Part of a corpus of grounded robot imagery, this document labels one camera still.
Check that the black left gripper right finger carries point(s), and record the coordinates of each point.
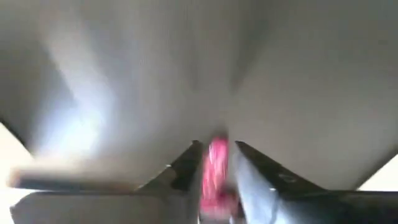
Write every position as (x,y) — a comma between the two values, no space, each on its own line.
(280,193)

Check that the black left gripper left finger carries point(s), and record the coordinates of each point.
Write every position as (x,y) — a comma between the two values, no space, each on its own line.
(183,180)

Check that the purple sweet potato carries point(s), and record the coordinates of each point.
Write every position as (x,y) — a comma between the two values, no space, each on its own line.
(216,174)

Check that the white plastic basket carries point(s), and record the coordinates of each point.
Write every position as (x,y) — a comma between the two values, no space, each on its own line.
(155,77)

